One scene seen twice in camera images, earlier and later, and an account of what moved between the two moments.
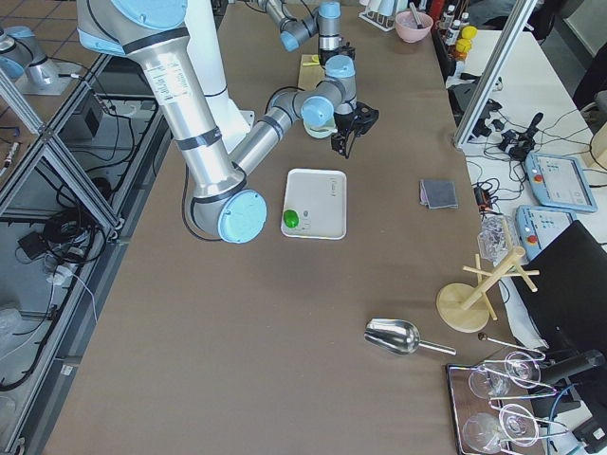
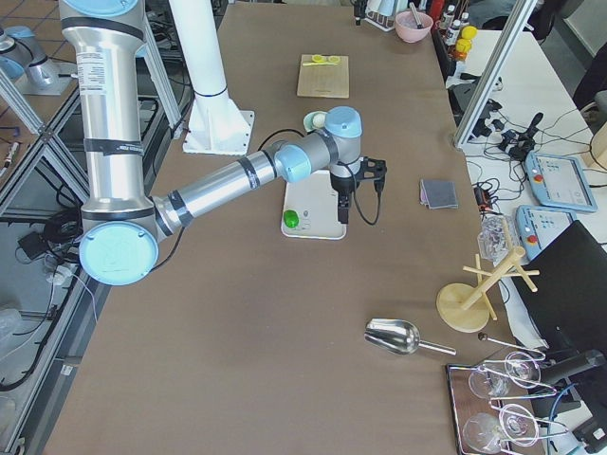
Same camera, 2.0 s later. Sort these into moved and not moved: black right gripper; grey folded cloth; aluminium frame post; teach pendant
Moved: black right gripper
Not moved: aluminium frame post; teach pendant; grey folded cloth
